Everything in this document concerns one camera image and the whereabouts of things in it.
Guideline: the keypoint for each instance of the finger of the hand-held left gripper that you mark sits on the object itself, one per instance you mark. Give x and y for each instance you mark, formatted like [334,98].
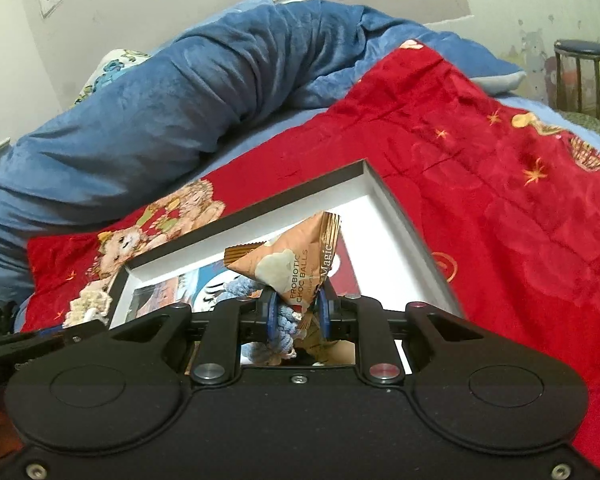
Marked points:
[77,334]

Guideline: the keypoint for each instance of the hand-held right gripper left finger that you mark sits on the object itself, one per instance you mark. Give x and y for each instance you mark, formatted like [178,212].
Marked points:
[271,317]

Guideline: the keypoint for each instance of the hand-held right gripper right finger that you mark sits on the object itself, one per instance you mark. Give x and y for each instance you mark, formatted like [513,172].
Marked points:
[324,317]

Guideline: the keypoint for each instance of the blue crochet scrunchie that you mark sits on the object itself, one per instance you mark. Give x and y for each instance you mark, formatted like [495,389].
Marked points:
[285,322]

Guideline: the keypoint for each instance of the cream crochet scrunchie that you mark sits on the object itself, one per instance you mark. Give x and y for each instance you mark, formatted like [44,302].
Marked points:
[87,302]

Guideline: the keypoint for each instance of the brown snack packet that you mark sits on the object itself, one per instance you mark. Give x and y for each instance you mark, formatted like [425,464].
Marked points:
[280,265]

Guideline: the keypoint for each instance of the shallow black cardboard box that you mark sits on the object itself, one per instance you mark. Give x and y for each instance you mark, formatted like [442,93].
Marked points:
[372,240]

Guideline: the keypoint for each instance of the colourful textbook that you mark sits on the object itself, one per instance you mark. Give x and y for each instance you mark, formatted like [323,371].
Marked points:
[202,282]

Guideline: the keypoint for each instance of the red bear printed blanket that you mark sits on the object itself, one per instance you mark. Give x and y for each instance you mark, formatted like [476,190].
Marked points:
[505,210]

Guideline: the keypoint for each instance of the blue plush blanket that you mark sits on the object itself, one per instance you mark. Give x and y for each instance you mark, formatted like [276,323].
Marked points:
[155,110]

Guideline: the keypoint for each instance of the floral pillow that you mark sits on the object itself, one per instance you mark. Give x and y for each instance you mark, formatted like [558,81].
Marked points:
[110,67]

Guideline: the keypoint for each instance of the green cushion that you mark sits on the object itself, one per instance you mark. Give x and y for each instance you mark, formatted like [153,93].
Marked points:
[597,122]

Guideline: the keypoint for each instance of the round metal stool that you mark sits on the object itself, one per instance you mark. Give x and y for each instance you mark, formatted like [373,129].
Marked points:
[582,47]

